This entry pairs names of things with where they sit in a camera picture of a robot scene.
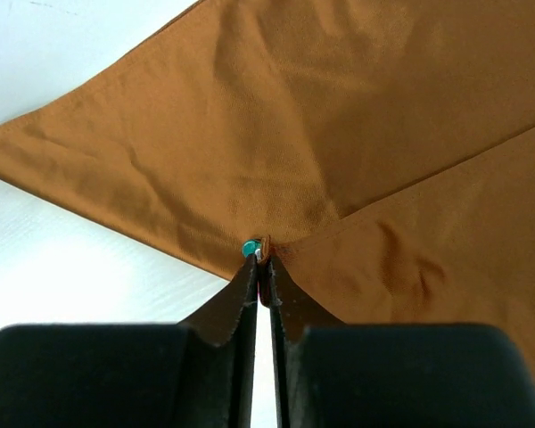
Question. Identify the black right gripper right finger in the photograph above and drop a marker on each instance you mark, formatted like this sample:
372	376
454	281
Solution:
331	374

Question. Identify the orange cloth napkin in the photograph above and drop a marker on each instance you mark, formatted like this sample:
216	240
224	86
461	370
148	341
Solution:
383	150

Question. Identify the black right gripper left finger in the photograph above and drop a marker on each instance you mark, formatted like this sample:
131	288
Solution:
194	373

